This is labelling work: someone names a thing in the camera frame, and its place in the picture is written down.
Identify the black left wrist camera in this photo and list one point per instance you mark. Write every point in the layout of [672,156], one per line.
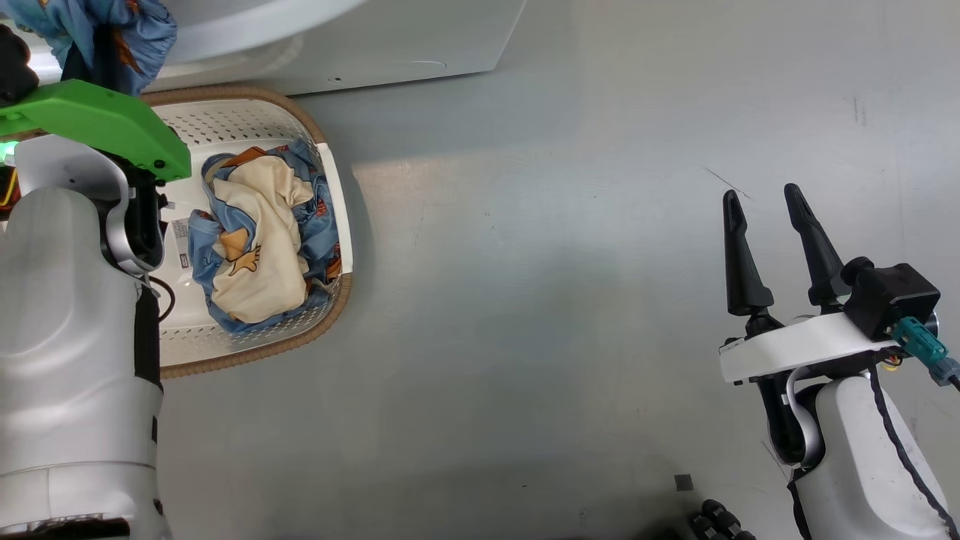
[15,67]

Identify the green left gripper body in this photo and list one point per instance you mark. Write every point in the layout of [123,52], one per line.
[90,112]

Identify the cream perforated laundry basket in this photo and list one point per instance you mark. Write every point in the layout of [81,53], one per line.
[247,349]

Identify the small black floor tape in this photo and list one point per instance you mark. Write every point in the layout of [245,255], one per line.
[684,482]

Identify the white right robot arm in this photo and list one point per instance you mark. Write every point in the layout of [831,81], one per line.
[847,465]

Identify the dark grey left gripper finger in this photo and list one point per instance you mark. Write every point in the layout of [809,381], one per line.
[106,64]
[75,64]

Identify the blue and cream printed garment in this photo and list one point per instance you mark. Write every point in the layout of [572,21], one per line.
[259,247]

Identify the white washing machine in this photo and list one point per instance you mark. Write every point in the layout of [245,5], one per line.
[390,37]

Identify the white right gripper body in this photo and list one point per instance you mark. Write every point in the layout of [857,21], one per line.
[795,345]

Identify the basket product label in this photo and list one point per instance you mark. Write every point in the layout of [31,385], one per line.
[180,240]

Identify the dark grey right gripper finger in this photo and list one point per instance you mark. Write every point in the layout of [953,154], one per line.
[821,262]
[746,277]

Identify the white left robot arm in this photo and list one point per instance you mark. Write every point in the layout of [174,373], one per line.
[67,315]

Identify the black robot base knobs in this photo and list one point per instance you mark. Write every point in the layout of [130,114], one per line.
[720,519]

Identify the teal right camera connector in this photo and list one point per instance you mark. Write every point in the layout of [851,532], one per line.
[919,341]

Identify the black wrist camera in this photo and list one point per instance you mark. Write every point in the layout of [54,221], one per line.
[15,67]
[892,296]

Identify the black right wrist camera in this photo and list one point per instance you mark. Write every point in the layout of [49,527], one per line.
[892,296]

